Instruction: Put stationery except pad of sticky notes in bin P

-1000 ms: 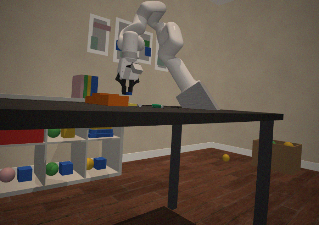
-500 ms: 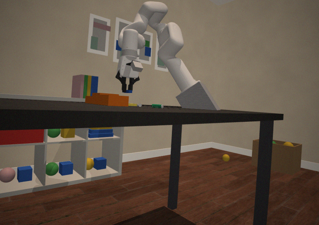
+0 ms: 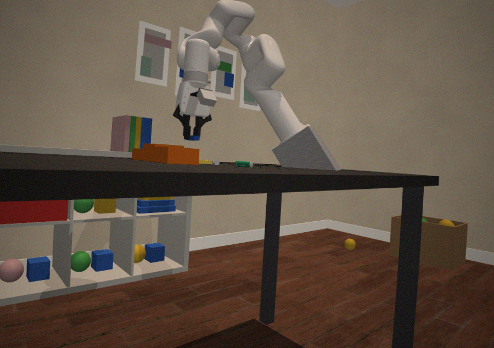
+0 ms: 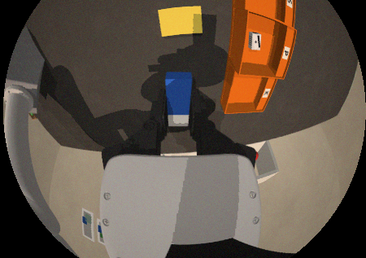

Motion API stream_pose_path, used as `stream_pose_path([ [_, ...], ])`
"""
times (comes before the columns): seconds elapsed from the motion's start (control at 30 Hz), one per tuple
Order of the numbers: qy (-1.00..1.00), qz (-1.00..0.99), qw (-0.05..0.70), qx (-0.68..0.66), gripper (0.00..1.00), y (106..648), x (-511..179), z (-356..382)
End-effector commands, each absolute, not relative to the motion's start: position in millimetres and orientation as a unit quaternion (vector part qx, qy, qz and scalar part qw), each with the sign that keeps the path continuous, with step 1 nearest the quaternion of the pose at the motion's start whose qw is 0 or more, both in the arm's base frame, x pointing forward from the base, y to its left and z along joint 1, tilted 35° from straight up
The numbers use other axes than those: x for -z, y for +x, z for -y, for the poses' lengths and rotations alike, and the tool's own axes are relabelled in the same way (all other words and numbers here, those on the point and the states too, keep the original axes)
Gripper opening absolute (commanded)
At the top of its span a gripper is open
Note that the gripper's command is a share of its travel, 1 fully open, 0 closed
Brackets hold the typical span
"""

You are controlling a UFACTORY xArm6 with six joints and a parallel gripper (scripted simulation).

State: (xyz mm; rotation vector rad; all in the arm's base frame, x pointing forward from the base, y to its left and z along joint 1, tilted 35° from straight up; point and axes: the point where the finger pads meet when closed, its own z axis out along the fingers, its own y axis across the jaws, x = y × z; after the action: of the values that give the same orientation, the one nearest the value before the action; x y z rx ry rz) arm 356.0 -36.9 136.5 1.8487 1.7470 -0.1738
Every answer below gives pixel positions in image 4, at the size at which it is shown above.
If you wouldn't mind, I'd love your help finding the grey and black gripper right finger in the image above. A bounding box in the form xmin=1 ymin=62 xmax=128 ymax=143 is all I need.
xmin=189 ymin=89 xmax=256 ymax=169

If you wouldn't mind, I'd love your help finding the orange rack of bins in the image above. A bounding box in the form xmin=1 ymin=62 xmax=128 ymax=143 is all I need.
xmin=220 ymin=0 xmax=297 ymax=114

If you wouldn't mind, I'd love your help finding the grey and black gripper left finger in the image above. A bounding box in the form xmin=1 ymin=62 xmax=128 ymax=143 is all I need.
xmin=102 ymin=89 xmax=168 ymax=170

